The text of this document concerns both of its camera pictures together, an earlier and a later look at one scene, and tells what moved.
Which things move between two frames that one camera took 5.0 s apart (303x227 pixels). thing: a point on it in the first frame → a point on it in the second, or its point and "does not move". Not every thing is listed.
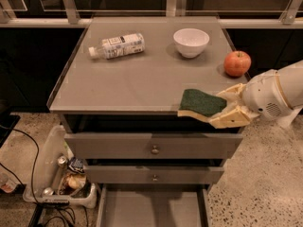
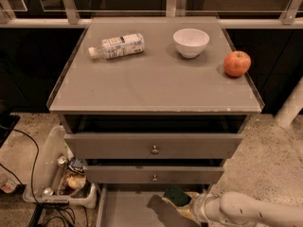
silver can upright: [61, 161] does not move
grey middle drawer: [153, 174] does not move
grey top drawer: [152, 146] does not move
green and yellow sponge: [200, 105] → [176, 195]
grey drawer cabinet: [118, 98] does not move
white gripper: [263, 96] → [200, 206]
